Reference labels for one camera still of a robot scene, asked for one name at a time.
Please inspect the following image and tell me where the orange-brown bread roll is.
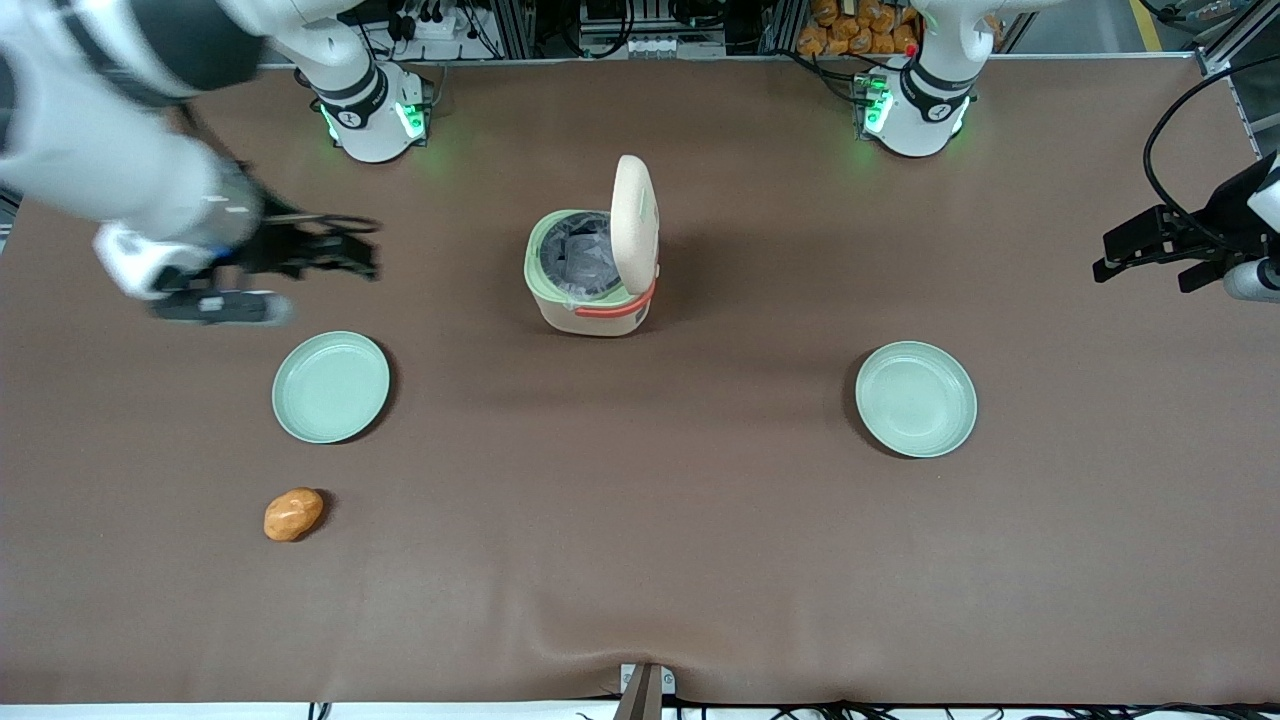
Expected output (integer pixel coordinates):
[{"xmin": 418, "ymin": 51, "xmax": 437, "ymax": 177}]
[{"xmin": 264, "ymin": 487, "xmax": 325, "ymax": 543}]

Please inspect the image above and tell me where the pale green round plate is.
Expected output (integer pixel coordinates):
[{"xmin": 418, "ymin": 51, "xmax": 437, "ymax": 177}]
[
  {"xmin": 855, "ymin": 341, "xmax": 978, "ymax": 459},
  {"xmin": 272, "ymin": 331, "xmax": 391, "ymax": 445}
]

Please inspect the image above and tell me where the aluminium frame profile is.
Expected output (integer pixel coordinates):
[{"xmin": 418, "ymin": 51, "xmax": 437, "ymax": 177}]
[{"xmin": 1195, "ymin": 0, "xmax": 1280, "ymax": 79}]

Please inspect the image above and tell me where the black floor cable bundle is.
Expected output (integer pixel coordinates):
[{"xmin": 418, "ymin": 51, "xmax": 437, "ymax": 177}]
[{"xmin": 680, "ymin": 698, "xmax": 1280, "ymax": 720}]

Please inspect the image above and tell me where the brown table mat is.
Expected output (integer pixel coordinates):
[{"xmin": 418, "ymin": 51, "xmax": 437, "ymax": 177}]
[{"xmin": 0, "ymin": 58, "xmax": 1280, "ymax": 707}]

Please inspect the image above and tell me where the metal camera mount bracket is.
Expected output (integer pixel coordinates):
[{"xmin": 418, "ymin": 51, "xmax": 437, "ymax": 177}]
[{"xmin": 614, "ymin": 662, "xmax": 677, "ymax": 720}]

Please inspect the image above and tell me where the white terminal block strip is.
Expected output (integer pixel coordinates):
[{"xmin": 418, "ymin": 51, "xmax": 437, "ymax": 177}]
[{"xmin": 624, "ymin": 35, "xmax": 729, "ymax": 59}]

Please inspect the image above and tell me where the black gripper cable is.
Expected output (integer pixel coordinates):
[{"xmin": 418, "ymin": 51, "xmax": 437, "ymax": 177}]
[
  {"xmin": 1142, "ymin": 60, "xmax": 1280, "ymax": 251},
  {"xmin": 174, "ymin": 100, "xmax": 384, "ymax": 236}
]

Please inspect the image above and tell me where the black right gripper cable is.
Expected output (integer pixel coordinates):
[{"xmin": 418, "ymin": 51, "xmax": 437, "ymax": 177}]
[{"xmin": 174, "ymin": 100, "xmax": 384, "ymax": 236}]

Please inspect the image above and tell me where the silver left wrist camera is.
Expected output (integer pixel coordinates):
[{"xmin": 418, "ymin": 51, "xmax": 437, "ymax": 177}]
[{"xmin": 1224, "ymin": 258, "xmax": 1280, "ymax": 304}]

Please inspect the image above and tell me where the bag of orange bread rolls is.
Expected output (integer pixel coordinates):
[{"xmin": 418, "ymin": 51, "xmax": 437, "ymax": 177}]
[{"xmin": 797, "ymin": 0, "xmax": 920, "ymax": 58}]

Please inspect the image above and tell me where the white power strip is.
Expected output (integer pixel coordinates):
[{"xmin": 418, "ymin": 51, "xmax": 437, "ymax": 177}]
[{"xmin": 398, "ymin": 8, "xmax": 472, "ymax": 42}]

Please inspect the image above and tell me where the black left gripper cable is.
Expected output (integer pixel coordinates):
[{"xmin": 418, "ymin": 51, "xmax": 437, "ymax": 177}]
[{"xmin": 1142, "ymin": 60, "xmax": 1280, "ymax": 251}]

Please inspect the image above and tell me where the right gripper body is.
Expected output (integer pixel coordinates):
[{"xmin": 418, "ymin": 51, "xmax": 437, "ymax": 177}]
[{"xmin": 214, "ymin": 163, "xmax": 305, "ymax": 265}]

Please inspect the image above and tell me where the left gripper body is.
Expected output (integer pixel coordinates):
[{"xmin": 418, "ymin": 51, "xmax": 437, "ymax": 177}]
[{"xmin": 1160, "ymin": 150, "xmax": 1280, "ymax": 265}]

